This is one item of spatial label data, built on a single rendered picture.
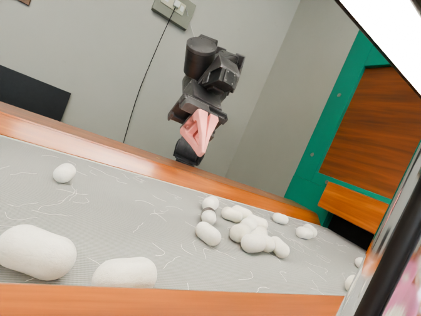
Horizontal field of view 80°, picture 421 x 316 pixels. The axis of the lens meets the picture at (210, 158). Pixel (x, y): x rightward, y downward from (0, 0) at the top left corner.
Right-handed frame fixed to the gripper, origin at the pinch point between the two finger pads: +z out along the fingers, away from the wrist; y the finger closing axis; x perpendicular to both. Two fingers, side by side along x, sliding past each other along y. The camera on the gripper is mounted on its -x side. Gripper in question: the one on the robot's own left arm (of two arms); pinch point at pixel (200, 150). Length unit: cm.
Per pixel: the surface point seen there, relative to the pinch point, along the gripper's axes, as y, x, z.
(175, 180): -1.1, 6.9, 2.5
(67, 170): -18.8, -2.3, 11.9
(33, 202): -20.5, -4.5, 16.9
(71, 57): -31, 110, -158
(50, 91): -36, 130, -136
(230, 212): 2.7, -2.1, 11.8
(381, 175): 45.9, -11.8, -2.7
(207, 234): -5.6, -7.1, 18.2
